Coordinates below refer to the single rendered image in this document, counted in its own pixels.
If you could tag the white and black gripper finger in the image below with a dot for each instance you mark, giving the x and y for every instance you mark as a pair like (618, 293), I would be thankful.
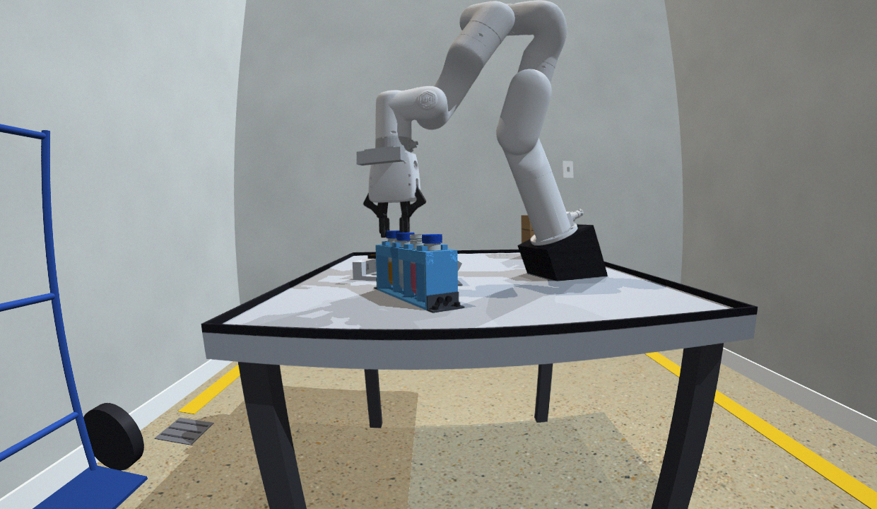
(408, 209)
(381, 211)

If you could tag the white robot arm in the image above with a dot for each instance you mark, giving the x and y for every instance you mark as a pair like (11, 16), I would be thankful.
(484, 26)

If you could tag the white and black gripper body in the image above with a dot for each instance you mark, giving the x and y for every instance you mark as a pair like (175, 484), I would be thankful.
(390, 182)

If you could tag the black table edge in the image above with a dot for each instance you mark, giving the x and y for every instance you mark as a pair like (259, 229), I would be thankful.
(215, 325)

